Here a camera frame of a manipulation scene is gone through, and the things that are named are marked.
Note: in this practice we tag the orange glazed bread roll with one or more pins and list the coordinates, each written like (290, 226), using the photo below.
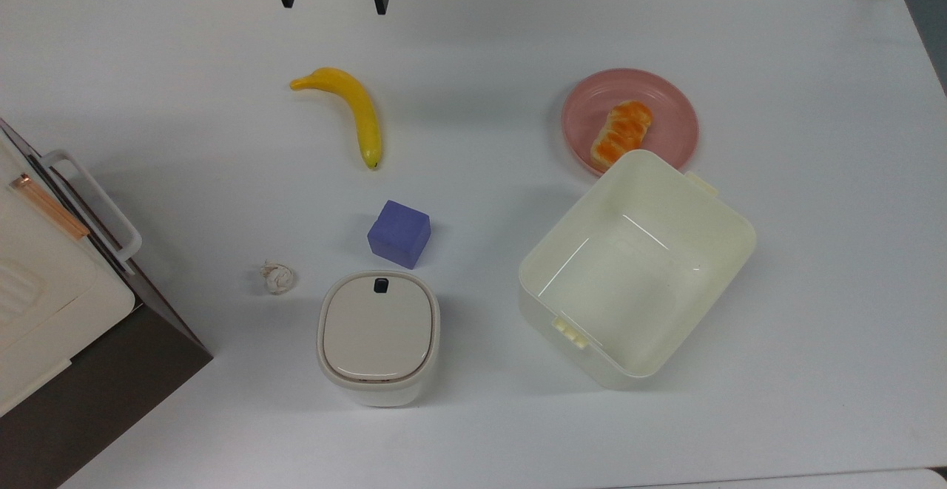
(621, 132)

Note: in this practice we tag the yellow banana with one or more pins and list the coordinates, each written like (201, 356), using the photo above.
(360, 108)

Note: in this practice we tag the purple foam cube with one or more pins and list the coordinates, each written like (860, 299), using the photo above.
(399, 234)

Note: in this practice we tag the crumpled white paper ball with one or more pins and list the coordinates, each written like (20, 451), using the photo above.
(278, 277)

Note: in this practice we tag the small beige lidded trash can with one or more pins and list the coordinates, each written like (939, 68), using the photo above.
(378, 334)

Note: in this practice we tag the pink round plate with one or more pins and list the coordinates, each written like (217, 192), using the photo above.
(666, 104)

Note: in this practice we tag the cream plastic storage bin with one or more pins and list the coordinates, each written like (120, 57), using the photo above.
(636, 274)

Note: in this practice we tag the white toaster oven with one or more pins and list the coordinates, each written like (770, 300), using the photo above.
(52, 304)

